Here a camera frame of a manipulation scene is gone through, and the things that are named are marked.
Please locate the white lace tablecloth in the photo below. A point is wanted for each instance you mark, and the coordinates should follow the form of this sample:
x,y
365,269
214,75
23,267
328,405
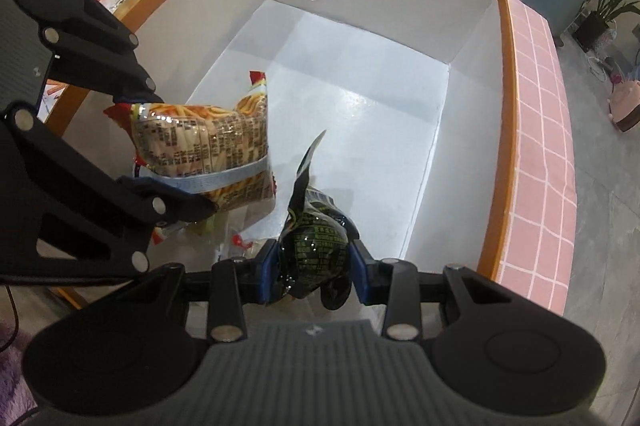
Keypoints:
x,y
540,145

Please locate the potted green plant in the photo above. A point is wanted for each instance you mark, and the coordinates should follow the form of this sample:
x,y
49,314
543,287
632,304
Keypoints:
x,y
600,19

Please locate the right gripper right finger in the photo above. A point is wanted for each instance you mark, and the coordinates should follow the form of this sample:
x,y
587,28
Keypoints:
x,y
396,284

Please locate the orange cardboard box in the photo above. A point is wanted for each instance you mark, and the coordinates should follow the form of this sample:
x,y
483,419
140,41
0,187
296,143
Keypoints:
x,y
320,80

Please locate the pink space heater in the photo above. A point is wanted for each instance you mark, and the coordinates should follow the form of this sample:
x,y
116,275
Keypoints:
x,y
624,105

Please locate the dark green snack packet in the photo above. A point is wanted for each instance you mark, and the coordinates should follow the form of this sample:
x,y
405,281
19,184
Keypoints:
x,y
313,244

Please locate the clear green pickle packet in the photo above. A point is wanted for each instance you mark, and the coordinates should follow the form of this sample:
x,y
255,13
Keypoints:
x,y
219,226

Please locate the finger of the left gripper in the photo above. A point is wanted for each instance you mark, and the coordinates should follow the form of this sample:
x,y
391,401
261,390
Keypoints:
x,y
64,222
92,48

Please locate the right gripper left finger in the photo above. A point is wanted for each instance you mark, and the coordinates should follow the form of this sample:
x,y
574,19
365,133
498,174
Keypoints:
x,y
229,285

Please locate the clear date nut packet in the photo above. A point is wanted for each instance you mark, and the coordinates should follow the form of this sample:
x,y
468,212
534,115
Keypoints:
x,y
234,246

